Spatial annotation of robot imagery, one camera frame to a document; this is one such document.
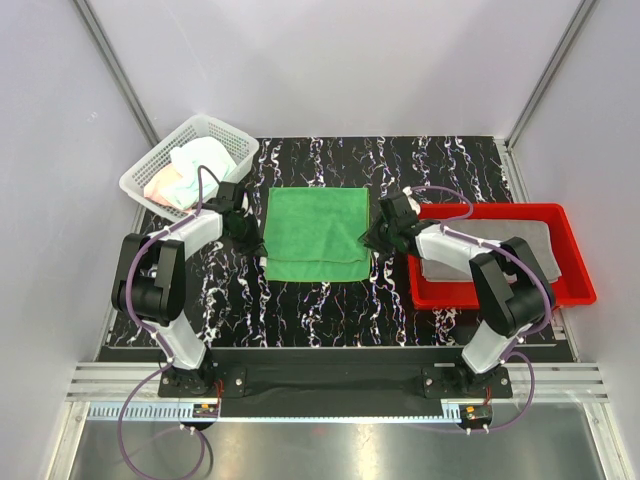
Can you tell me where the green towel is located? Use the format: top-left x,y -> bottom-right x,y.
264,187 -> 371,283

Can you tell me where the grey towel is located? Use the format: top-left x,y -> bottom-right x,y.
421,219 -> 561,283

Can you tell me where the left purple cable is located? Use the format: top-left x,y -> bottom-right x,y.
117,164 -> 221,479

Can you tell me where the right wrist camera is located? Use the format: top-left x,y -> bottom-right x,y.
379,192 -> 420,228

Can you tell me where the white towel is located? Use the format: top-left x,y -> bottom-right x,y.
162,137 -> 235,210

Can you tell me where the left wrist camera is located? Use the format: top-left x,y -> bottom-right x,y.
203,182 -> 249,214

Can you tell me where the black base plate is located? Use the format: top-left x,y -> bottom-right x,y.
159,364 -> 513,400

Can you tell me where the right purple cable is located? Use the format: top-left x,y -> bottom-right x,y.
404,185 -> 559,436

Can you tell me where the white plastic basket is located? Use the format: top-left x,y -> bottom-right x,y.
119,114 -> 259,222

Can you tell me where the pink towel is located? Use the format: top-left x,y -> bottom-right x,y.
143,164 -> 182,207

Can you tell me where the white slotted cable duct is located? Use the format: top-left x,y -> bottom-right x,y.
87,402 -> 219,422

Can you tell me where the red plastic tray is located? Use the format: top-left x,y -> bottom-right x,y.
408,203 -> 597,310

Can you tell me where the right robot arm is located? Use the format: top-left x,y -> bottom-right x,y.
360,188 -> 555,397

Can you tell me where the purple cable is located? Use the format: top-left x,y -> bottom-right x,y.
117,164 -> 221,479
404,185 -> 559,436

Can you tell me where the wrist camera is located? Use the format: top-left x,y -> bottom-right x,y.
203,182 -> 249,214
379,192 -> 420,228

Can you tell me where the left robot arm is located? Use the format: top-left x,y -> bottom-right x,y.
111,182 -> 267,396

